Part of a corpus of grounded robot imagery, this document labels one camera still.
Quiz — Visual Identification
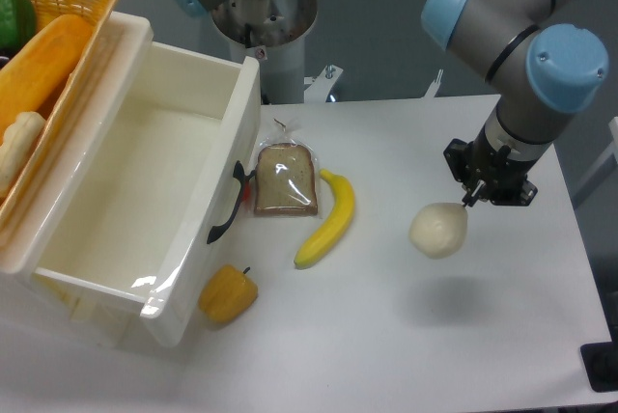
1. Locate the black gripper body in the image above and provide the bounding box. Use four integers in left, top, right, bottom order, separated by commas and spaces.
443, 135, 538, 207

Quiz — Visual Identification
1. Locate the pale white pear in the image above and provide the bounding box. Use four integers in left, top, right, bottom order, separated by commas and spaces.
408, 203, 468, 260

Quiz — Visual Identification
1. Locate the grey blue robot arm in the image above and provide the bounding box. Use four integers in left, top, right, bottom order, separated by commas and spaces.
176, 0, 609, 207

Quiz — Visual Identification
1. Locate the open upper white drawer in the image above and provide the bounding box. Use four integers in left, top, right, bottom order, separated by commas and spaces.
0, 41, 262, 347

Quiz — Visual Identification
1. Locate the white drawer cabinet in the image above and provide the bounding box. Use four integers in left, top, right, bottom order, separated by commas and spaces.
1, 13, 153, 347

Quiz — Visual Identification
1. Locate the yellow banana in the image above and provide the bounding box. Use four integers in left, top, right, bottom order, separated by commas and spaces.
294, 169, 355, 269

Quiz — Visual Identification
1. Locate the bagged bread slice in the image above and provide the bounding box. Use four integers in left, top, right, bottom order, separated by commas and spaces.
253, 119, 319, 217

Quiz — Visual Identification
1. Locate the black device at table edge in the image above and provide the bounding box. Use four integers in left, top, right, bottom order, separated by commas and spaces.
580, 342, 617, 393

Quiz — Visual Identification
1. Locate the small red object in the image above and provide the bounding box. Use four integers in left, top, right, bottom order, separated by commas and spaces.
242, 183, 252, 202

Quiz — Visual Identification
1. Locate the yellow bell pepper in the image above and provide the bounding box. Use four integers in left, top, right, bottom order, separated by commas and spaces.
198, 264, 258, 323

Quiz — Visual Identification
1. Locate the pale yellow toy food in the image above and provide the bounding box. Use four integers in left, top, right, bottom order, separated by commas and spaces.
1, 112, 45, 198

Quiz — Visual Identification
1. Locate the orange baguette loaf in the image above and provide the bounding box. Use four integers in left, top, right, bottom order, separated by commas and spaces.
1, 14, 93, 130

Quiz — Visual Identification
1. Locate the yellow plastic basket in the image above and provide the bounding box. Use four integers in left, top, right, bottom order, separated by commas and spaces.
1, 0, 118, 224

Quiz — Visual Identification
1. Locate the green bell pepper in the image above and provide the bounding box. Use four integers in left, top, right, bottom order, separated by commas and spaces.
1, 0, 37, 55

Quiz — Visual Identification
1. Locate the white table bracket right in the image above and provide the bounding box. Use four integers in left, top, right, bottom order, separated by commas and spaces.
424, 69, 444, 98

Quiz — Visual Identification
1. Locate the white table bracket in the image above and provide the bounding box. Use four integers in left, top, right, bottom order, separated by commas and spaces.
303, 64, 344, 103
424, 69, 444, 98

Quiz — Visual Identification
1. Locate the white frame right edge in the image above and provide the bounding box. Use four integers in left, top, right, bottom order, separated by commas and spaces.
571, 117, 617, 209

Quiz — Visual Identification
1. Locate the white table bracket left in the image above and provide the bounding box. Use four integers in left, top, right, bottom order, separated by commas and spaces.
303, 64, 344, 103

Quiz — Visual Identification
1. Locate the black drawer handle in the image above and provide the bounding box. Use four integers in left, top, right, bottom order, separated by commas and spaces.
207, 160, 256, 244

